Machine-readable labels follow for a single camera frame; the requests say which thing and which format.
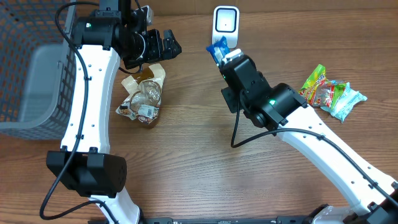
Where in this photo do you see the blue cookie pack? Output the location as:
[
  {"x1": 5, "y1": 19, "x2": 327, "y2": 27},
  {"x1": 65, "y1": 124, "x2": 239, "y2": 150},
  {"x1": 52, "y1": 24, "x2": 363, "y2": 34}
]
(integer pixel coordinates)
[{"x1": 206, "y1": 36, "x2": 230, "y2": 67}]

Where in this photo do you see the pale green wipes packet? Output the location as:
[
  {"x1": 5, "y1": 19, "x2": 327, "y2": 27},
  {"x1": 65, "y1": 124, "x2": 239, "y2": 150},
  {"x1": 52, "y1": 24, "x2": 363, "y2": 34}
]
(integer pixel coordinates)
[{"x1": 320, "y1": 82, "x2": 368, "y2": 123}]

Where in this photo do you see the dark grey plastic basket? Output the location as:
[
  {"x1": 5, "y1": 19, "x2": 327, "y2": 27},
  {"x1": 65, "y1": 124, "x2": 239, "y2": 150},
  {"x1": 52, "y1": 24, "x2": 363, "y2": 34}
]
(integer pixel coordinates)
[{"x1": 1, "y1": 0, "x2": 76, "y2": 139}]

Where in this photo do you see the white barcode scanner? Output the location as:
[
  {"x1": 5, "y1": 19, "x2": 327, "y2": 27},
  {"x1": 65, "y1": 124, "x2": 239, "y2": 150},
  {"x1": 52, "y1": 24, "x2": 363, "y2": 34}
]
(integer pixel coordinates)
[{"x1": 211, "y1": 6, "x2": 240, "y2": 49}]

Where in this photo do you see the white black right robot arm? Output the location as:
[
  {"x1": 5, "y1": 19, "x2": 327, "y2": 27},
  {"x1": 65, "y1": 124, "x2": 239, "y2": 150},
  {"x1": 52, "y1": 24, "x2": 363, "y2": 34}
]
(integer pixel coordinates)
[{"x1": 217, "y1": 54, "x2": 397, "y2": 223}]

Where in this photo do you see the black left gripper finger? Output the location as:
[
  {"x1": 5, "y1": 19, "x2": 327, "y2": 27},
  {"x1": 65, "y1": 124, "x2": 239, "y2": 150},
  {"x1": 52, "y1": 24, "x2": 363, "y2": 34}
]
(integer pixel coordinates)
[
  {"x1": 163, "y1": 45, "x2": 182, "y2": 60},
  {"x1": 163, "y1": 29, "x2": 178, "y2": 47}
]

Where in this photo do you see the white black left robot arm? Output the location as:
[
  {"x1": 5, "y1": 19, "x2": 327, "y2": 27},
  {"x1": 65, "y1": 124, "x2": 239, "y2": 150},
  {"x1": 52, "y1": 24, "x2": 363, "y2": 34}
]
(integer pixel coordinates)
[{"x1": 46, "y1": 1, "x2": 182, "y2": 223}]

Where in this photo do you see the beige brown cookie bag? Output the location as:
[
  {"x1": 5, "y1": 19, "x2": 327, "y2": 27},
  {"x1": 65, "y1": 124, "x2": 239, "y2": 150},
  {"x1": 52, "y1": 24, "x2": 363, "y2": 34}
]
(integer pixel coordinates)
[{"x1": 116, "y1": 63, "x2": 166, "y2": 125}]

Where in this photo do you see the green yellow candy bag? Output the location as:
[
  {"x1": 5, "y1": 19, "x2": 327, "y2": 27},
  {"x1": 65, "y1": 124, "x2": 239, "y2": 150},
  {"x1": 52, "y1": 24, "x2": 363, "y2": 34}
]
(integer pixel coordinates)
[{"x1": 298, "y1": 64, "x2": 348, "y2": 110}]

